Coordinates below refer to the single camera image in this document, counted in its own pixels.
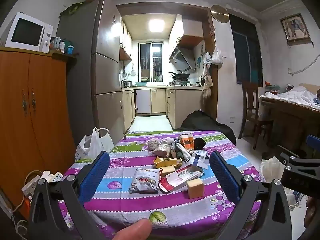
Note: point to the silver foil packet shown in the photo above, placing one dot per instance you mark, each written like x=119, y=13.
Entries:
x=145, y=180

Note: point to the framed wall picture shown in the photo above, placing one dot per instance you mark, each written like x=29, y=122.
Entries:
x=295, y=28

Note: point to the grey refrigerator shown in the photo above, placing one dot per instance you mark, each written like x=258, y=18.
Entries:
x=100, y=67

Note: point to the white medicine bottle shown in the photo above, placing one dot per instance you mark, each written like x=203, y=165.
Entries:
x=62, y=47

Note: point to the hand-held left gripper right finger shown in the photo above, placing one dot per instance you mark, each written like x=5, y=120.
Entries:
x=225, y=177

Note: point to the green basin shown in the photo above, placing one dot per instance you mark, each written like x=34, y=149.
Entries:
x=141, y=83

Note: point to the dark green packet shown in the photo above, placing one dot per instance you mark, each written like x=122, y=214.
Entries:
x=175, y=151

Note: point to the black wok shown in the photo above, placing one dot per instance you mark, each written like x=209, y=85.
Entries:
x=181, y=75

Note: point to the beige kitchen base cabinets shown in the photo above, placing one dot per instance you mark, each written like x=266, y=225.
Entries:
x=157, y=100

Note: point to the hanging cloths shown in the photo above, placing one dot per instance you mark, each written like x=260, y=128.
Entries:
x=207, y=80

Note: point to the square ceiling light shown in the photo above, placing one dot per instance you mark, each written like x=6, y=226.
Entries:
x=157, y=25

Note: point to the steel kettle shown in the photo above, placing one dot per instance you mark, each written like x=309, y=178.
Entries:
x=124, y=83

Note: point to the white microwave oven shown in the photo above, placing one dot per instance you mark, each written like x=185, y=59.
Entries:
x=27, y=32

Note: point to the beige plush toy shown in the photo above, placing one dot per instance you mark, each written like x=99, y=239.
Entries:
x=162, y=151

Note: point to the black cloth ball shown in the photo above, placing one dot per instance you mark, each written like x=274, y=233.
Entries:
x=200, y=143

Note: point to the blue lidded jar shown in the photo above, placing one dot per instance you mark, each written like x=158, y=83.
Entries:
x=70, y=50

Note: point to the kitchen window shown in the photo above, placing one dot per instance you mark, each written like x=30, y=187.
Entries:
x=150, y=62

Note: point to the wooden chair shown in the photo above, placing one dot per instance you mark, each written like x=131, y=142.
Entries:
x=250, y=100

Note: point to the blue white tissue pack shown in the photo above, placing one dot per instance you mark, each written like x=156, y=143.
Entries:
x=199, y=158

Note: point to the dark window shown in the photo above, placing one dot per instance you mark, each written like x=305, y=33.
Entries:
x=246, y=52

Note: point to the steel range hood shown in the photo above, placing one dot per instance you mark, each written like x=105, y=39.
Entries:
x=181, y=57

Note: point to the beige wall cabinets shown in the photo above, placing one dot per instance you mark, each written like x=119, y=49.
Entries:
x=187, y=33

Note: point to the white power strip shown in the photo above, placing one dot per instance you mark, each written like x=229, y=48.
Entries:
x=52, y=177
x=30, y=186

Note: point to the tan cube block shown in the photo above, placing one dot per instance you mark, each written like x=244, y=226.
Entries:
x=195, y=188

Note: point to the person's left hand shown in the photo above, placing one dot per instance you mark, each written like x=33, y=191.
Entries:
x=135, y=230

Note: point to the translucent plastic bin bag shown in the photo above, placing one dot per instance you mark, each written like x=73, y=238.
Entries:
x=271, y=167

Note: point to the wooden cabinet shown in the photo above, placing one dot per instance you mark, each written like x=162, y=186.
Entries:
x=37, y=130

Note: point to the floral striped tablecloth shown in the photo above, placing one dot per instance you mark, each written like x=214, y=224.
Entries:
x=140, y=205

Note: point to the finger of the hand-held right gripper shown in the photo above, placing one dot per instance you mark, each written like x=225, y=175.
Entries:
x=313, y=142
x=290, y=158

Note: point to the green cloth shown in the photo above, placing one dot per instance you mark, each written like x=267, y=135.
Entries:
x=72, y=8

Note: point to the white sheet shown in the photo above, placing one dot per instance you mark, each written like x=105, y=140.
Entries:
x=292, y=96

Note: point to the red white medicine box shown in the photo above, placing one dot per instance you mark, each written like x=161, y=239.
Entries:
x=180, y=176

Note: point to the white plastic carrier bag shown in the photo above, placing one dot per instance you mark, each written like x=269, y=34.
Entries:
x=92, y=145

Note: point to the black cover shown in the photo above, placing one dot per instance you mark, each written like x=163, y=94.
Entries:
x=202, y=122

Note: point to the large wooden table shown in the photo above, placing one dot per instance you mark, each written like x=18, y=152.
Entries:
x=290, y=120

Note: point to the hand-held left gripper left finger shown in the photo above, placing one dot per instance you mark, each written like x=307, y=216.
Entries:
x=95, y=175

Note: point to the hanging white plastic bag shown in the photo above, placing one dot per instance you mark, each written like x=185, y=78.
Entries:
x=217, y=57

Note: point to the yellow cardboard box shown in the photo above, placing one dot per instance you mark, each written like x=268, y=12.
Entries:
x=166, y=162

